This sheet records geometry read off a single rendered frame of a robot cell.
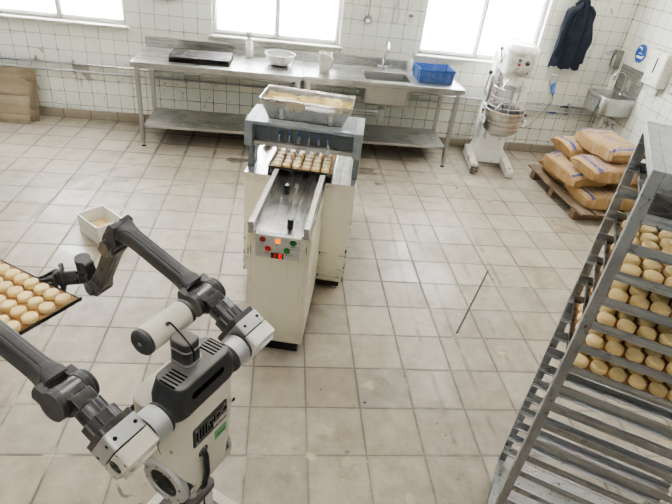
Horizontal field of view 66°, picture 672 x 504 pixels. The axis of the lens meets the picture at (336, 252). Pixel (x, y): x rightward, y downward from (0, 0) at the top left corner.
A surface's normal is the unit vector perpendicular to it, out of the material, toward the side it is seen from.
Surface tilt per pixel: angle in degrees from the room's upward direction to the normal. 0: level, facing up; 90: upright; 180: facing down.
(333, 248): 90
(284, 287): 90
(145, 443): 30
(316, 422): 0
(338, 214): 90
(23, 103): 67
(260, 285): 90
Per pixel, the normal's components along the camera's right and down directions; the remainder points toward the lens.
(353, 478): 0.11, -0.84
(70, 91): 0.07, 0.54
